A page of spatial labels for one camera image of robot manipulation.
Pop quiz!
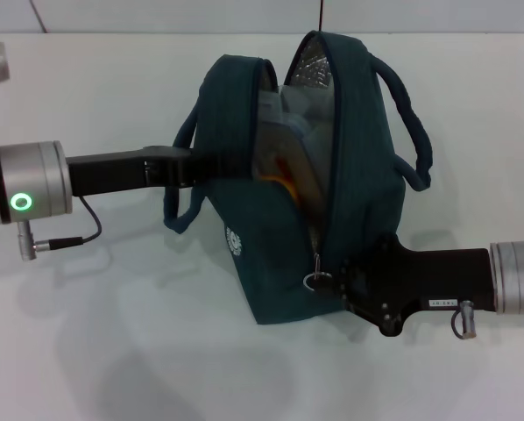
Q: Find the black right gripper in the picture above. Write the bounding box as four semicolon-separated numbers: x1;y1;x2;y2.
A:
308;231;497;339

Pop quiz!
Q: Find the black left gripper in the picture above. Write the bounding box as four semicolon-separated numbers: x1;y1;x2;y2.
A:
67;146;253;199

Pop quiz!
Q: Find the orange fruit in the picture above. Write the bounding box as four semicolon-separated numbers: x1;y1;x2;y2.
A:
261;153;302;203

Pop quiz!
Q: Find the clear food container blue lid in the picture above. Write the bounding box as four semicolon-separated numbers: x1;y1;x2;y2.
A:
255;85;334;198

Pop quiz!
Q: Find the metal zipper pull ring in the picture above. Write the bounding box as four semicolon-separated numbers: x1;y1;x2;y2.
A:
302;252;333;291

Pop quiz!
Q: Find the dark teal insulated lunch bag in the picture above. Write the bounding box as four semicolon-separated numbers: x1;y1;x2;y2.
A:
163;30;433;328

